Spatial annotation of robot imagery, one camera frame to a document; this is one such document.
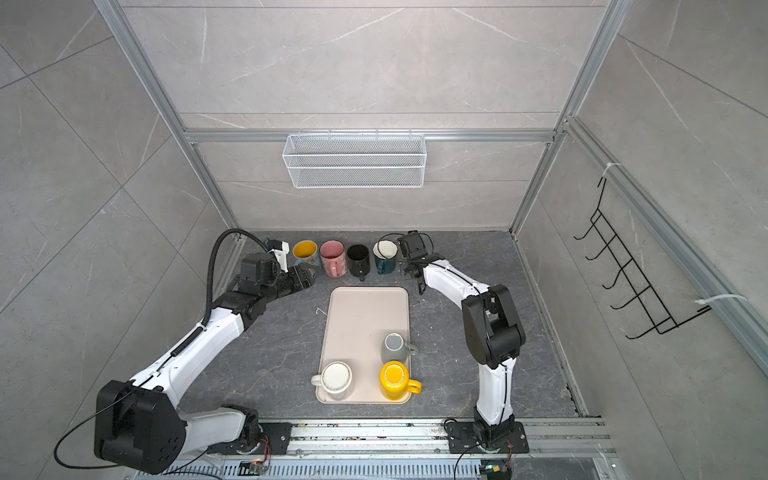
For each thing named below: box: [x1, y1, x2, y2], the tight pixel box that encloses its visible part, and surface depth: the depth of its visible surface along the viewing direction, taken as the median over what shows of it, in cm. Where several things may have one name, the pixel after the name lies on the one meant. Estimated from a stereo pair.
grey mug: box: [381, 332, 418, 363], surface depth 81 cm
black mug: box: [347, 244, 371, 281], surface depth 103 cm
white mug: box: [311, 361, 353, 401], surface depth 78 cm
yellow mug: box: [380, 361, 423, 401], surface depth 76 cm
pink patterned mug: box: [319, 239, 347, 278], surface depth 102 cm
